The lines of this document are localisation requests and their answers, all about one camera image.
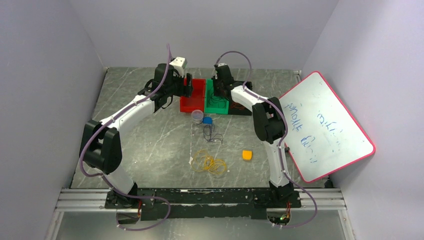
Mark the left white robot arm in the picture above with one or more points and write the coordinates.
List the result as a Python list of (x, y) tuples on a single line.
[(101, 146)]

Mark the blue block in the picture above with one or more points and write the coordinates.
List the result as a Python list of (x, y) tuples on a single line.
[(207, 120)]

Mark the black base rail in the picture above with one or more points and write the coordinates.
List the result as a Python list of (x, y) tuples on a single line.
[(177, 203)]

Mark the black plastic bin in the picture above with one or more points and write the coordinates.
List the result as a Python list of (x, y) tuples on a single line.
[(237, 109)]

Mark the orange yellow block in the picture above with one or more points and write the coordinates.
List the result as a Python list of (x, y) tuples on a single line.
[(247, 155)]

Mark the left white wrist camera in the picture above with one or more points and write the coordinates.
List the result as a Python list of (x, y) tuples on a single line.
[(179, 64)]

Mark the green plastic bin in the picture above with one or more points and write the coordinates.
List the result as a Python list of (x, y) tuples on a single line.
[(214, 104)]

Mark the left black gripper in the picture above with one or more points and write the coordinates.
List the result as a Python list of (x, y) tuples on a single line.
[(185, 90)]

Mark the red plastic bin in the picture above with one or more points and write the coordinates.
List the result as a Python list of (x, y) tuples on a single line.
[(197, 99)]

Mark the clear plastic cup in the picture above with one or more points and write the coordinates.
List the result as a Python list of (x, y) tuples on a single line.
[(197, 116)]

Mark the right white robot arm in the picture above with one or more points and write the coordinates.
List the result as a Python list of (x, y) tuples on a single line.
[(269, 125)]

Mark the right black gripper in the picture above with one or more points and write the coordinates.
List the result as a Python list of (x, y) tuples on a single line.
[(215, 81)]

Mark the white board with pink frame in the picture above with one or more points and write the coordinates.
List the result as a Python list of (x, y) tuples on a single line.
[(323, 136)]

